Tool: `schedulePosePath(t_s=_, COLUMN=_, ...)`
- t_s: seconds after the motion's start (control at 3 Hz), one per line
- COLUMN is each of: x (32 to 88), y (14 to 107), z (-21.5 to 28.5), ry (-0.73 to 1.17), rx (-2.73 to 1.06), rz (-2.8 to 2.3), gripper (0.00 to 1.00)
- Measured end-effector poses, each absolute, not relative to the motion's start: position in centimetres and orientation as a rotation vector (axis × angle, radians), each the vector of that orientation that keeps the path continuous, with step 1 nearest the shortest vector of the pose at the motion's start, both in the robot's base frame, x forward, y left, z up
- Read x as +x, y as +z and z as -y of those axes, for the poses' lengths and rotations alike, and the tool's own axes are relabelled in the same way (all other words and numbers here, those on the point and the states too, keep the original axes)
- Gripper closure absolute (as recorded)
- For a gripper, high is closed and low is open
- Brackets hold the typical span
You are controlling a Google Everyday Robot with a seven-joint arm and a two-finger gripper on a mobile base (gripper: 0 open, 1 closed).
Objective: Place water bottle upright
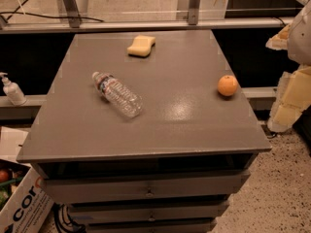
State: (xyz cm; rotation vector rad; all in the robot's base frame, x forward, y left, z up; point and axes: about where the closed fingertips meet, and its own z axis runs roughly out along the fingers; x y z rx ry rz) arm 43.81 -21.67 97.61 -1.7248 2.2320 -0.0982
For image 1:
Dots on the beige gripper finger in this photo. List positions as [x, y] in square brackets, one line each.
[279, 41]
[293, 97]

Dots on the clear plastic water bottle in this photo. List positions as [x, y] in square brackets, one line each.
[124, 100]

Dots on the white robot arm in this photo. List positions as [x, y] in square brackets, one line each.
[299, 41]

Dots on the white pump dispenser bottle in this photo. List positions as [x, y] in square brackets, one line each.
[12, 90]

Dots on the orange fruit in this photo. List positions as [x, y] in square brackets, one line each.
[227, 85]

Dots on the yellow sponge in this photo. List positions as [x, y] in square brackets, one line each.
[141, 45]

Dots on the grey drawer cabinet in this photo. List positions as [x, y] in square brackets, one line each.
[172, 168]

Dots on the white cardboard box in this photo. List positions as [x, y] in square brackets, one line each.
[24, 204]

